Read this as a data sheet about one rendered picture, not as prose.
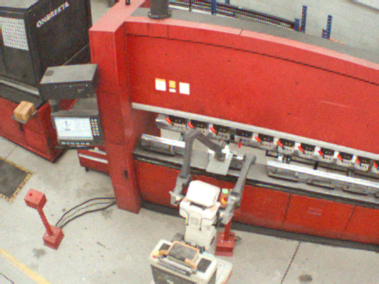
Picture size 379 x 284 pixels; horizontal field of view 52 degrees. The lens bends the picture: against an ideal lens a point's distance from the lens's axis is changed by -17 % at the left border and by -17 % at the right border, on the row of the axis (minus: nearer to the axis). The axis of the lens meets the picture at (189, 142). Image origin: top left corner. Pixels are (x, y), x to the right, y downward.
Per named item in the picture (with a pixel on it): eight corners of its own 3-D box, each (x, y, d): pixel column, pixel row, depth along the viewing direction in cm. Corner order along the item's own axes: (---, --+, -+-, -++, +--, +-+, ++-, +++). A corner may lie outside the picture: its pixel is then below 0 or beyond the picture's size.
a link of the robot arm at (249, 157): (245, 147, 356) (257, 151, 354) (244, 152, 368) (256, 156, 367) (225, 199, 343) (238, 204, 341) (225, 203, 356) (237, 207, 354)
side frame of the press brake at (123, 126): (117, 209, 495) (88, 30, 336) (143, 157, 553) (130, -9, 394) (137, 215, 489) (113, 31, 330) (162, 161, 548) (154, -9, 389)
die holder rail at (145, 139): (141, 144, 443) (140, 138, 436) (143, 140, 447) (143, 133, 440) (191, 155, 432) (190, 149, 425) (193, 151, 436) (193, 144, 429)
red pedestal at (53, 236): (42, 244, 451) (20, 199, 393) (51, 229, 468) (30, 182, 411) (57, 250, 446) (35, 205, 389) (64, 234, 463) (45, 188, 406)
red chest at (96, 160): (81, 173, 533) (67, 111, 464) (97, 146, 568) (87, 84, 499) (117, 183, 522) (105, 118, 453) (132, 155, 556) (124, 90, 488)
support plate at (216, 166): (205, 171, 402) (205, 170, 401) (213, 150, 420) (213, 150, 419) (225, 175, 398) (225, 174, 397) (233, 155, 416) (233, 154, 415)
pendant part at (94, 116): (59, 145, 391) (52, 116, 366) (62, 136, 399) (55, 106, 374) (103, 146, 389) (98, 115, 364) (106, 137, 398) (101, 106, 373)
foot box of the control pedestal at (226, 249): (213, 255, 448) (214, 249, 440) (216, 237, 466) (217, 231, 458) (233, 257, 446) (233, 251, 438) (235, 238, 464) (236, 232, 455)
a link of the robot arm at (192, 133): (181, 129, 350) (192, 133, 344) (192, 128, 361) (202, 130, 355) (175, 184, 362) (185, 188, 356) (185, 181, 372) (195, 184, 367)
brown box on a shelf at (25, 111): (10, 117, 462) (8, 110, 454) (23, 105, 479) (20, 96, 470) (24, 124, 453) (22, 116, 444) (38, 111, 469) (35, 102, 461)
